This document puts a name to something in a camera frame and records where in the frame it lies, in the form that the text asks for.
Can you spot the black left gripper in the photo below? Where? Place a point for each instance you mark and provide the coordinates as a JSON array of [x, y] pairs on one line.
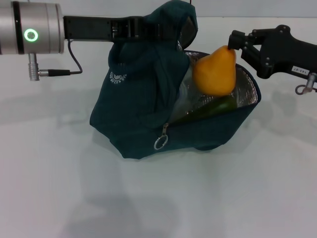
[[89, 28]]

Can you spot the dark teal insulated lunch bag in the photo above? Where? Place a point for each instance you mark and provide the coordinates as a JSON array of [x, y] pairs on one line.
[[136, 104]]

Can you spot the green cucumber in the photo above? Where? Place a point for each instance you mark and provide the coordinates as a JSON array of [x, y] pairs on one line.
[[220, 106]]

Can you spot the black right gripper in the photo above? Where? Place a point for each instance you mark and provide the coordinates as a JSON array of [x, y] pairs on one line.
[[287, 54]]

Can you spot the orange yellow pear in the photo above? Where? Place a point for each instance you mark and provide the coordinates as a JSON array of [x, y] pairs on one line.
[[214, 74]]

